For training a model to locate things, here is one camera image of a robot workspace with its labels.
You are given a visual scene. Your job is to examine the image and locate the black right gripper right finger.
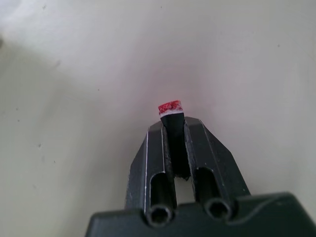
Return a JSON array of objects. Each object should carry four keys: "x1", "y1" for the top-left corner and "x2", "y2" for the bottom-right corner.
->
[{"x1": 182, "y1": 116, "x2": 251, "y2": 205}]

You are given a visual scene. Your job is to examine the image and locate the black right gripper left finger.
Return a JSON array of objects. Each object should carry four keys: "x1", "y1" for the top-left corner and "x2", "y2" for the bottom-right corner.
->
[{"x1": 124, "y1": 123, "x2": 178, "y2": 215}]

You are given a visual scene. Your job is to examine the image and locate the red marker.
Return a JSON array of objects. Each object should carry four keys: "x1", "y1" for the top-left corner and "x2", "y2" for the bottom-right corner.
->
[{"x1": 158, "y1": 100, "x2": 191, "y2": 181}]

